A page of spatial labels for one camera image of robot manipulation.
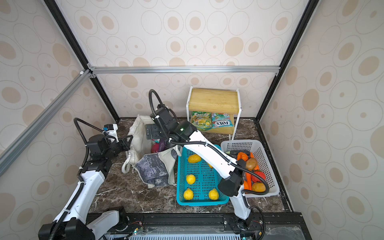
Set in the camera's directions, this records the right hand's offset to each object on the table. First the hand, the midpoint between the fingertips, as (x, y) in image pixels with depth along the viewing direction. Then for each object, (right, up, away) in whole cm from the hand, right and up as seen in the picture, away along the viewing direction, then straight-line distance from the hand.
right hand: (155, 129), depth 71 cm
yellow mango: (+18, -18, +21) cm, 33 cm away
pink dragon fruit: (-6, -11, +23) cm, 26 cm away
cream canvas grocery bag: (-2, -20, +4) cm, 20 cm away
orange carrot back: (+55, -17, +25) cm, 63 cm away
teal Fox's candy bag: (+35, +6, +23) cm, 43 cm away
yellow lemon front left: (+15, -35, +8) cm, 39 cm away
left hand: (-12, -2, +6) cm, 14 cm away
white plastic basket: (+57, -11, +25) cm, 63 cm away
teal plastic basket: (+20, -30, +16) cm, 40 cm away
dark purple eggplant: (0, -9, +16) cm, 19 cm away
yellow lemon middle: (+16, -28, +13) cm, 35 cm away
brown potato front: (+53, -31, +9) cm, 62 cm away
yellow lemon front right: (+29, -34, +7) cm, 45 cm away
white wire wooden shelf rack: (+30, +17, +14) cm, 37 cm away
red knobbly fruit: (+52, -27, +10) cm, 60 cm away
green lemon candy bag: (+23, +5, +21) cm, 32 cm away
